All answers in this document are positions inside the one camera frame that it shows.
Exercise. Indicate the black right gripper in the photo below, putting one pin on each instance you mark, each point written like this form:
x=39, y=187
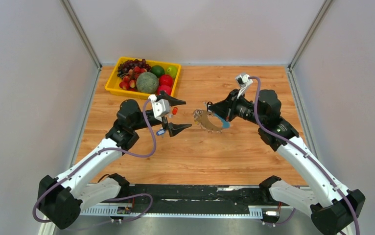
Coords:
x=225, y=109

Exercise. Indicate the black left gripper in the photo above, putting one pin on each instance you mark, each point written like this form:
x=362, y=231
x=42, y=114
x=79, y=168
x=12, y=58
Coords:
x=174, y=129

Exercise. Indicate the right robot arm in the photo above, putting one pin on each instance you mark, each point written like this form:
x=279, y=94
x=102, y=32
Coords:
x=331, y=205

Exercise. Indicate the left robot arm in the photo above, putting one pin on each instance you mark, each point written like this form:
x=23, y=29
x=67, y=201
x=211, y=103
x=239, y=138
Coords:
x=61, y=199

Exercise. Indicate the key with red tag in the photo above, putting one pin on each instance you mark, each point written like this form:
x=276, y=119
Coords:
x=173, y=112

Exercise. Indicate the key with blue tag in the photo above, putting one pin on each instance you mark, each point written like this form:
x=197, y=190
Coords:
x=161, y=132

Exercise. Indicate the red apple lower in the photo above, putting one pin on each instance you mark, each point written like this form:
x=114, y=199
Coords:
x=164, y=88

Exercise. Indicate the red apple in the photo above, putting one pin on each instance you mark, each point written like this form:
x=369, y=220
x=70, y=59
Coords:
x=166, y=80
x=164, y=88

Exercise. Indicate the red apple upper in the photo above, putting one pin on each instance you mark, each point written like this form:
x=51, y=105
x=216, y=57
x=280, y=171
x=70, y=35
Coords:
x=166, y=80

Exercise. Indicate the green netted melon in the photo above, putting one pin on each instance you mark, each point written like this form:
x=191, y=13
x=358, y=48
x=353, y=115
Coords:
x=147, y=83

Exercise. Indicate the dark green lime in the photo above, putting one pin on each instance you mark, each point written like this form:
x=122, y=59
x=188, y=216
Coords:
x=157, y=70

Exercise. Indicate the small red peaches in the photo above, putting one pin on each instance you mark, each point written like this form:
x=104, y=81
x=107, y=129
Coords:
x=129, y=78

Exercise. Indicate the yellow plastic tray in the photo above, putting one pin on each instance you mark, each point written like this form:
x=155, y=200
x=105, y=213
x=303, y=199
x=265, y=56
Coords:
x=113, y=81

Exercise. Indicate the dark grape bunch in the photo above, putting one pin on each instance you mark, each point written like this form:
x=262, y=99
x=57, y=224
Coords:
x=129, y=65

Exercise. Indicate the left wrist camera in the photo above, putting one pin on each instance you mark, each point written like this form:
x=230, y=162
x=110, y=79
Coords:
x=160, y=108

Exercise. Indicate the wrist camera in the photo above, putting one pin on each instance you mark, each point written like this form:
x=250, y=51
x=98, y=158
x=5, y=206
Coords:
x=244, y=81
x=160, y=108

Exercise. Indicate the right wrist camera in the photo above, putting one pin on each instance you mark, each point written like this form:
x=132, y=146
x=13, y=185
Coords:
x=244, y=81

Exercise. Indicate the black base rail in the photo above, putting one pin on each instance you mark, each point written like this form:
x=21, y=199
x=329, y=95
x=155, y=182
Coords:
x=191, y=201

